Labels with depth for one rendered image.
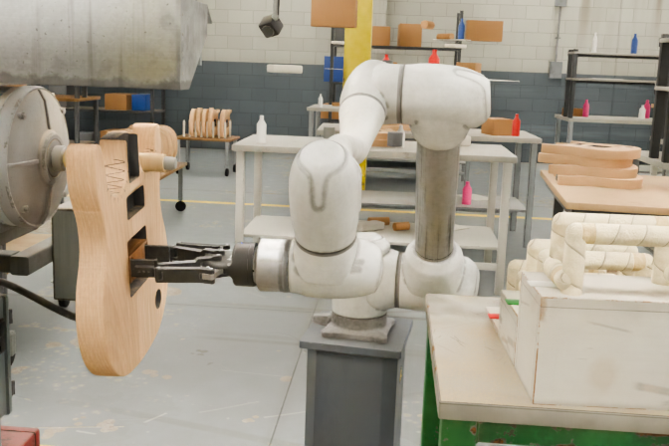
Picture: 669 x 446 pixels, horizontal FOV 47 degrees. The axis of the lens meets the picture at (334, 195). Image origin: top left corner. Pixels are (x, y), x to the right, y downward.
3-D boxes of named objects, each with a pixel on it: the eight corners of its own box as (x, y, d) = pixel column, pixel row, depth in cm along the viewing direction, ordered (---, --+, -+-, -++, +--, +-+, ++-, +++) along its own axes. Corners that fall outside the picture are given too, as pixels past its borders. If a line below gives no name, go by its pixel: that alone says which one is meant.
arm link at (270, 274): (294, 281, 137) (260, 280, 138) (294, 232, 135) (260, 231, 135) (287, 301, 129) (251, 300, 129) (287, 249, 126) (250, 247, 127)
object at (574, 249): (562, 296, 117) (568, 234, 116) (557, 290, 120) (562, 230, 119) (584, 296, 117) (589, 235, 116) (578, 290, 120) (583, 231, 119)
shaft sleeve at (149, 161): (62, 164, 137) (64, 147, 138) (69, 169, 141) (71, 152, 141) (161, 169, 136) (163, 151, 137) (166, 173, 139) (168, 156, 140)
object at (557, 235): (550, 281, 125) (555, 223, 124) (545, 275, 129) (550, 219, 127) (569, 281, 125) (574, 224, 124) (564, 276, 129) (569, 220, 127)
